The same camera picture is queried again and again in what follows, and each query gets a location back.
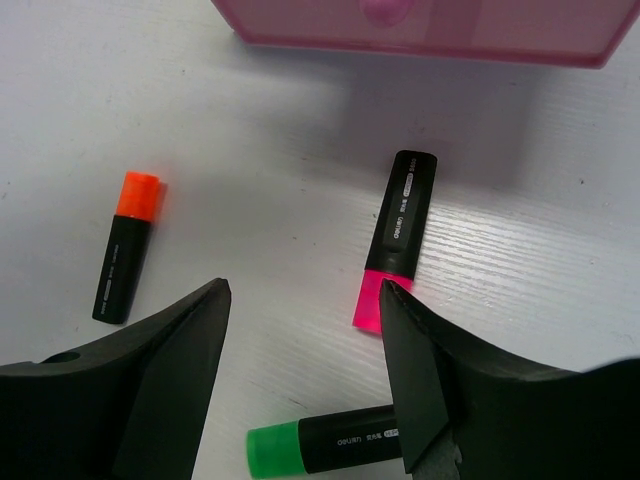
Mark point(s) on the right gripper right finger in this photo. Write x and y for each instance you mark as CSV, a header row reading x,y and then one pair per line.
x,y
467,409

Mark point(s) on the pink cap highlighter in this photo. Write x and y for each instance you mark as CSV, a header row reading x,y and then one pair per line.
x,y
397,239

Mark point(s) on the green cap highlighter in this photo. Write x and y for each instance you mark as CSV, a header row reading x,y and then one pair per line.
x,y
323,443

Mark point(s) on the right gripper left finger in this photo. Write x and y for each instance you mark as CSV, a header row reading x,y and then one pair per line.
x,y
131,405

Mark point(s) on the orange cap highlighter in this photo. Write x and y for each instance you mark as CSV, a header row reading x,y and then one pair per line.
x,y
126,248

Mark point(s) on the pink small drawer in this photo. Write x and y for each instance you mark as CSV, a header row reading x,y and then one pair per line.
x,y
561,33

